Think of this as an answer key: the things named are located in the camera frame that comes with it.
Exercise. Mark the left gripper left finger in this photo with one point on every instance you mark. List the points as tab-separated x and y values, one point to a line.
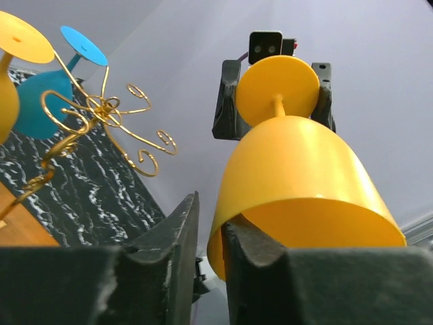
149	281

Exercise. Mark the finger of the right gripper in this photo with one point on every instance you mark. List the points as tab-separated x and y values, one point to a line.
323	109
228	124

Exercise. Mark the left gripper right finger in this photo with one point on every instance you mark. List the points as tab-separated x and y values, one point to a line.
268	283

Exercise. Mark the yellow wine glass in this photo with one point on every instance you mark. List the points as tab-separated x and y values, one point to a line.
19	41
292	177

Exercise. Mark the wooden rack base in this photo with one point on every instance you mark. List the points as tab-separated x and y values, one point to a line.
20	228

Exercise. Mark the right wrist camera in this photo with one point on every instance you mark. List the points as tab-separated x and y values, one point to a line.
264	44

